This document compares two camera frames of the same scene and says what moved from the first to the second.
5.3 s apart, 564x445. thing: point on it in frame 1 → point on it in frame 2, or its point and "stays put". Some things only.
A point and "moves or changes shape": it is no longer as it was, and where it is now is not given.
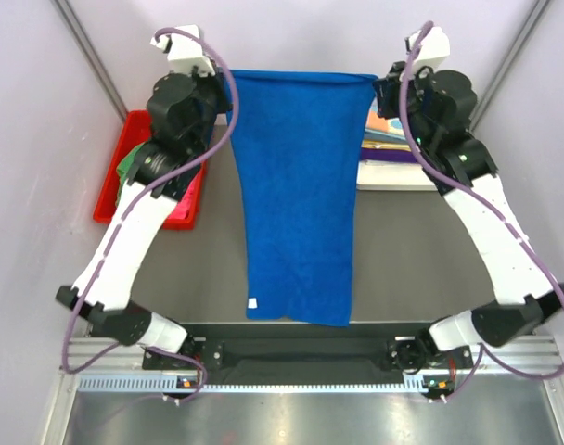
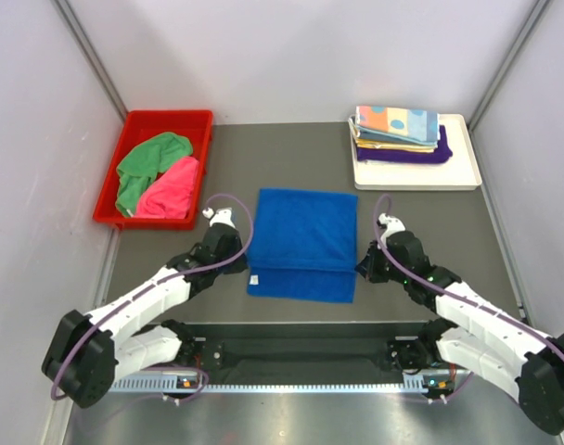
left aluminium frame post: x=72 y=22 stays put
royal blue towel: x=300 y=135 moves or changes shape
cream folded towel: x=382 y=145 stays put
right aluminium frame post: x=512 y=55 stays put
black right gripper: x=387 y=89 → x=368 y=265
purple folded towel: x=387 y=155 stays put
